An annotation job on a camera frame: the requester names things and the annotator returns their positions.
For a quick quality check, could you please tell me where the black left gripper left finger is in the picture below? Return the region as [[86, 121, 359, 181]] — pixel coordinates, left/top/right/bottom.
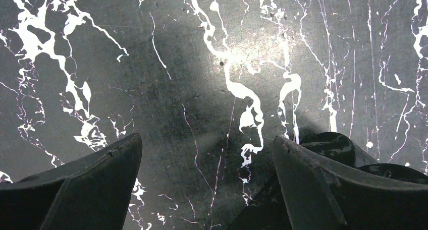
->
[[1, 133, 142, 229]]

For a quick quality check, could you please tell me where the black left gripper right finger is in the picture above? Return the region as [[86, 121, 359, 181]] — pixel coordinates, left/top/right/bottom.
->
[[271, 135, 428, 230]]

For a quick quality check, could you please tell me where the black makeup drawer box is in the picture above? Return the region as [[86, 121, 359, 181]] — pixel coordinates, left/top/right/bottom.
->
[[227, 131, 428, 230]]

